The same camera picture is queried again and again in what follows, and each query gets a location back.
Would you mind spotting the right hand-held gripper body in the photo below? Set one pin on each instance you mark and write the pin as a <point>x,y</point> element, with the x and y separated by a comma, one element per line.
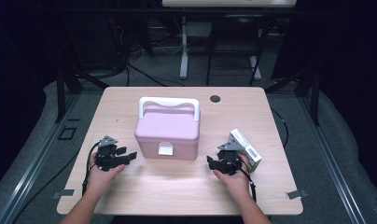
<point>230,161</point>

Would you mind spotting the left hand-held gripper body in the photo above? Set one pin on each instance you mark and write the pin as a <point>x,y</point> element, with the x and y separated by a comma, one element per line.
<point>106,157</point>

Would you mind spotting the white and green carton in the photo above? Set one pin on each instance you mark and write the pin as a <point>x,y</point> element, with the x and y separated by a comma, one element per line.
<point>250,149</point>

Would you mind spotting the person's right hand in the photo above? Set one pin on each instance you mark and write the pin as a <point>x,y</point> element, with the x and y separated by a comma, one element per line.
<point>238,183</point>

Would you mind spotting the person's left hand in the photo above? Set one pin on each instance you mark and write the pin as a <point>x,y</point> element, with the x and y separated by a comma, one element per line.
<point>99,180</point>

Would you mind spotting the grey tape strip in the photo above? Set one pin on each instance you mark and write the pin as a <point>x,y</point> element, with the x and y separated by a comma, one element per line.
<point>65,193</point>
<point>297,194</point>

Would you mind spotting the black metal stand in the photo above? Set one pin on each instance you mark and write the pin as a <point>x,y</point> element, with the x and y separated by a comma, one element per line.
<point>60,93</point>
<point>315,99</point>

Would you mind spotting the white desk leg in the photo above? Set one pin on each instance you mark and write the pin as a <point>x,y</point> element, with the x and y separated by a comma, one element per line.
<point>184,56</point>

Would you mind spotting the black chair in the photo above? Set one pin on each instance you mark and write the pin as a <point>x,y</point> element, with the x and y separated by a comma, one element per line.
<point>236,46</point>

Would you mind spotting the metal floor rail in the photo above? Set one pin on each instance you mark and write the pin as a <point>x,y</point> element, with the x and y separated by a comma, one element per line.
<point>37,158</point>
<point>329,161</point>

